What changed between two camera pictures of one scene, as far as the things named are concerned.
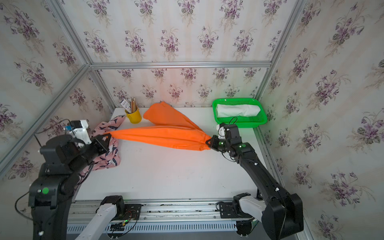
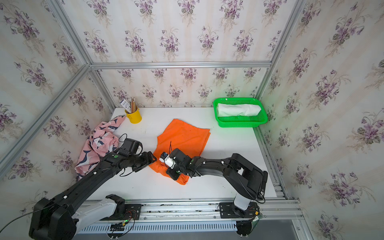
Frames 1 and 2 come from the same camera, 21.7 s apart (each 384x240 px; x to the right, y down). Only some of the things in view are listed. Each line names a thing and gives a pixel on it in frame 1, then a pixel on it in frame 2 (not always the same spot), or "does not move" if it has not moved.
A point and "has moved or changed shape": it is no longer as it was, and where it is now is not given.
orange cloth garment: [174, 130] has moved or changed shape
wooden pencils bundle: [133, 102] does not move
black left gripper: [99, 148] → [146, 161]
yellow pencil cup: [134, 117] does not move
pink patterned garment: [111, 158] does not move
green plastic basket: [245, 122] does not move
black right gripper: [213, 141] → [170, 172]
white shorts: [226, 110] does not move
